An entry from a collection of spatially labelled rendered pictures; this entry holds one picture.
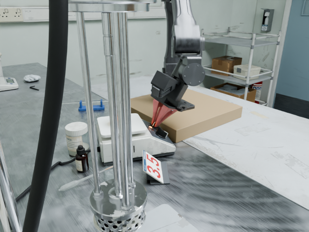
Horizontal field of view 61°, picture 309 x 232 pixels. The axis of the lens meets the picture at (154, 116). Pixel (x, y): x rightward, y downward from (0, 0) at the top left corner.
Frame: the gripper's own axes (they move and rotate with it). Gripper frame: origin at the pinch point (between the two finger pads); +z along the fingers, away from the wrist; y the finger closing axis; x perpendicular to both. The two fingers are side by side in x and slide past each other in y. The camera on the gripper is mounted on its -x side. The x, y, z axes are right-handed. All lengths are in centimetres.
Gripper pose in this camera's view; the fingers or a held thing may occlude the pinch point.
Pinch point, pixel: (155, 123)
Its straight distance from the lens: 76.3
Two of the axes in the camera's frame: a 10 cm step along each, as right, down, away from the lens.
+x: 4.5, 0.4, 8.9
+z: -4.7, 8.6, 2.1
